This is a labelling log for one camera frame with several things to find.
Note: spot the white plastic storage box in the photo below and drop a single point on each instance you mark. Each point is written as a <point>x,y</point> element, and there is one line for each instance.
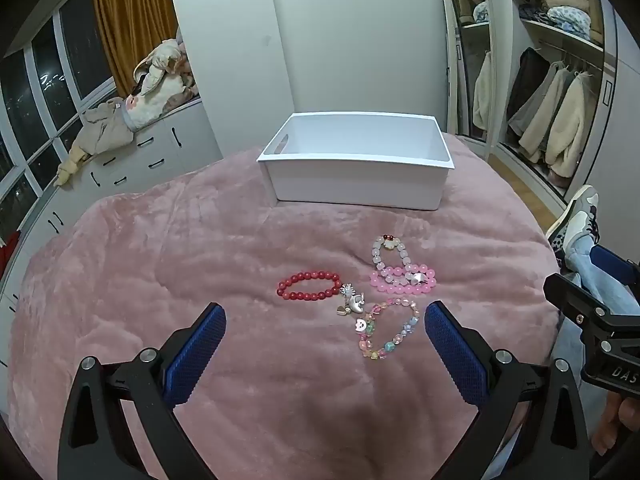
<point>357,160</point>

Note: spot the pearl drop earring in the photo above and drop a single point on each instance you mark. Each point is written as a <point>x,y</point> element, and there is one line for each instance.
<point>356,304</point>

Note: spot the open wardrobe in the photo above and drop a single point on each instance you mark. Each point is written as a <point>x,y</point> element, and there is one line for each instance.
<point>560,40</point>

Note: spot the cream fleece hanging coat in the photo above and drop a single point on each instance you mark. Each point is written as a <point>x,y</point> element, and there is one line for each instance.
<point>572,125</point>

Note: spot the pink fluffy blanket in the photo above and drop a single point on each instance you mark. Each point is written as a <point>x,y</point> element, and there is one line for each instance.
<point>200,240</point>

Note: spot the grey hanging coat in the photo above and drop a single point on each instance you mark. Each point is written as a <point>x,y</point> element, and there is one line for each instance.
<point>537,110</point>

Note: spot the person's jeans leg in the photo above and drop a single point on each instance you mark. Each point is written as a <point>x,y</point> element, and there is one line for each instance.
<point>607,295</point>

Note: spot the large window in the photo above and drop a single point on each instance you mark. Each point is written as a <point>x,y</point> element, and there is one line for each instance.
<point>45,100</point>

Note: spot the mustard yellow curtain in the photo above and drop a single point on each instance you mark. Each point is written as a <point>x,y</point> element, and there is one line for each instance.
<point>132,15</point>

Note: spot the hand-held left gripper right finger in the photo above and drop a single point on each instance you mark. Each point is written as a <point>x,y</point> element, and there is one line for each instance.
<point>452,355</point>

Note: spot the blue floral folded cloth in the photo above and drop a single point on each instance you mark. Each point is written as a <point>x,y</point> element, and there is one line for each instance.
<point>570,19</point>

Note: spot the beige puffer jacket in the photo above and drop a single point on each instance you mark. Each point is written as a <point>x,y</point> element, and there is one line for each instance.
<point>162,62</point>

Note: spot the person's right hand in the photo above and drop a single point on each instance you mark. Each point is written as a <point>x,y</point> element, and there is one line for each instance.
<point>612,422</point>

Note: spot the grey and white sneaker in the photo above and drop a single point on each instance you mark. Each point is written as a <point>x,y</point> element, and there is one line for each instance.
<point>575,232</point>
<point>582,200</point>

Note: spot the black hanging coat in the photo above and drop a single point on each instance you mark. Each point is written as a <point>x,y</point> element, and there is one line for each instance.
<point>530,77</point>

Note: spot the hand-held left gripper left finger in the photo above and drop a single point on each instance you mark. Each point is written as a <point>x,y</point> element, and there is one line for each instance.
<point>197,355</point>

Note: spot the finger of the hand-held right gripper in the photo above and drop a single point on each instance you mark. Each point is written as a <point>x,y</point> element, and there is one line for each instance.
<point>617,265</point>
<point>575,302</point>

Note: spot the tall standing mirror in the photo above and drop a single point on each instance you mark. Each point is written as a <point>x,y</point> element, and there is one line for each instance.
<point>472,50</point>

